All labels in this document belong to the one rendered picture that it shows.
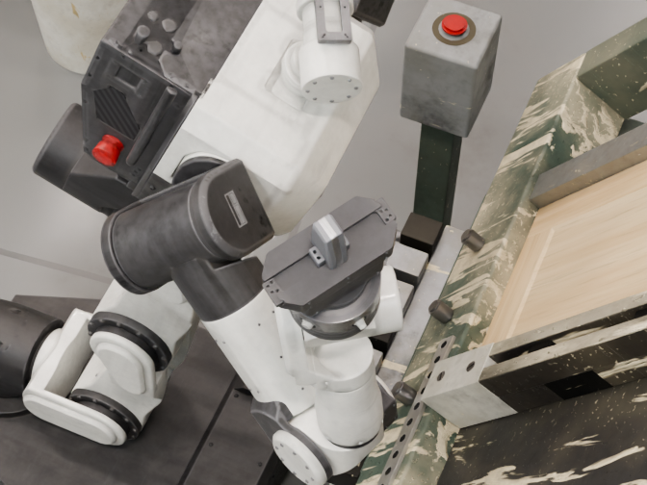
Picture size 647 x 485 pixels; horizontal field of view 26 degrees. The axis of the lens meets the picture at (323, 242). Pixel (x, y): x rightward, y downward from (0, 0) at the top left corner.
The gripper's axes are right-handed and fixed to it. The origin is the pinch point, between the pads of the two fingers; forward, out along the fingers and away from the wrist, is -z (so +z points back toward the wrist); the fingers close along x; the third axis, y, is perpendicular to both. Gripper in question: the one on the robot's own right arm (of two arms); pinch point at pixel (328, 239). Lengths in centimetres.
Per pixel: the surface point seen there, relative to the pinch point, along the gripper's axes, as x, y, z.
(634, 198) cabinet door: 45, 0, 64
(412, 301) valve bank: 19, -11, 97
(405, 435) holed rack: 5, 8, 74
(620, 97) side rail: 63, -18, 90
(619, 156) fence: 49, -6, 68
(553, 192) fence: 42, -9, 80
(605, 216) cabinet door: 42, 0, 68
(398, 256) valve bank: 22, -18, 96
